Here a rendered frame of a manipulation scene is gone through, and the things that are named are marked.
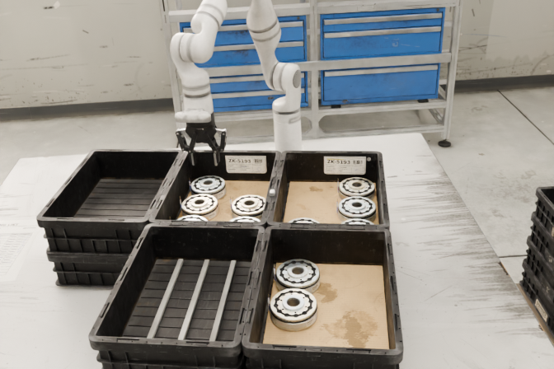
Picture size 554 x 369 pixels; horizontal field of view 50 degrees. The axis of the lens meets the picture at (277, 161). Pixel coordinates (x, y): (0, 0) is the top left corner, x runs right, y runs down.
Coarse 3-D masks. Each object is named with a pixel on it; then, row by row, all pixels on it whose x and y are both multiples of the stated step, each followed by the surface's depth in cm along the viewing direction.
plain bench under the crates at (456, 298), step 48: (240, 144) 236; (336, 144) 232; (384, 144) 230; (0, 192) 211; (48, 192) 209; (432, 192) 198; (432, 240) 175; (480, 240) 174; (0, 288) 164; (48, 288) 163; (96, 288) 162; (432, 288) 156; (480, 288) 155; (0, 336) 148; (48, 336) 147; (432, 336) 141; (480, 336) 140; (528, 336) 140
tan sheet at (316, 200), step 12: (300, 192) 177; (312, 192) 176; (324, 192) 176; (336, 192) 176; (288, 204) 171; (300, 204) 171; (312, 204) 170; (324, 204) 170; (288, 216) 166; (300, 216) 165; (312, 216) 165; (324, 216) 165; (336, 216) 165
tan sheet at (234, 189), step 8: (232, 184) 182; (240, 184) 182; (248, 184) 182; (256, 184) 182; (264, 184) 182; (232, 192) 179; (240, 192) 178; (248, 192) 178; (256, 192) 178; (264, 192) 178; (224, 200) 175; (232, 200) 174; (224, 208) 171; (216, 216) 167; (224, 216) 167
